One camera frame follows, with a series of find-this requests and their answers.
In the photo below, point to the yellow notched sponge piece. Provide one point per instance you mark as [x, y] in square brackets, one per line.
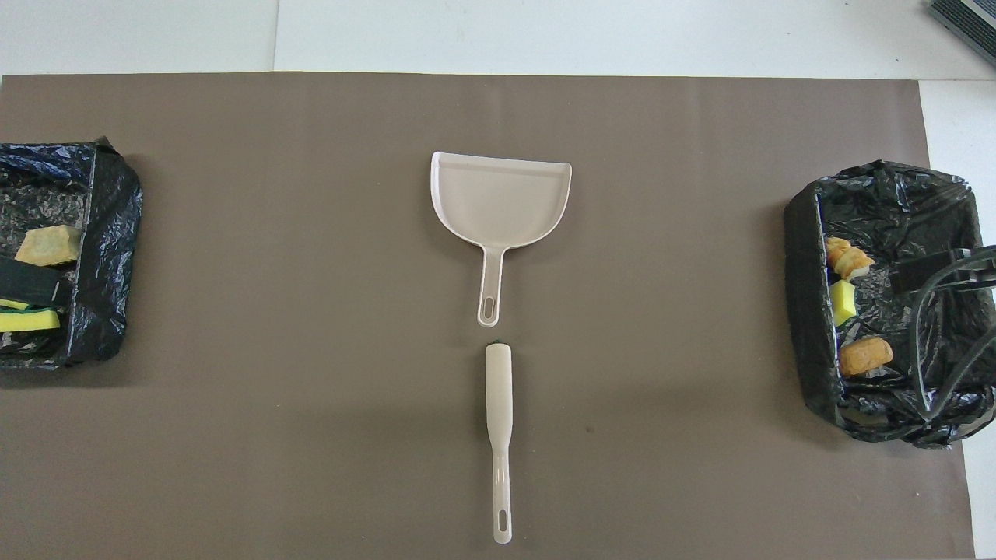
[31, 320]

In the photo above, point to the orange striped croissant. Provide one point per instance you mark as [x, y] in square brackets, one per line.
[848, 258]
[48, 245]

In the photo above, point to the small yellow green sponge piece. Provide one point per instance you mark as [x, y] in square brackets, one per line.
[842, 302]

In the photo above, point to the brown bread roll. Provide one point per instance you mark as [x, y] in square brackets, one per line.
[865, 355]

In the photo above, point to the pale pink plastic dustpan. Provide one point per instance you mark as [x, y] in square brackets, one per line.
[498, 202]

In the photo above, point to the black bag lined bin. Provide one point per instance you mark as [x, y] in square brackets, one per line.
[895, 202]
[105, 257]

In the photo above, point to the dark grey ribbed device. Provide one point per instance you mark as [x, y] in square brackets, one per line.
[969, 19]

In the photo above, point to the brown table mat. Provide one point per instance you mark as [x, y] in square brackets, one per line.
[311, 311]

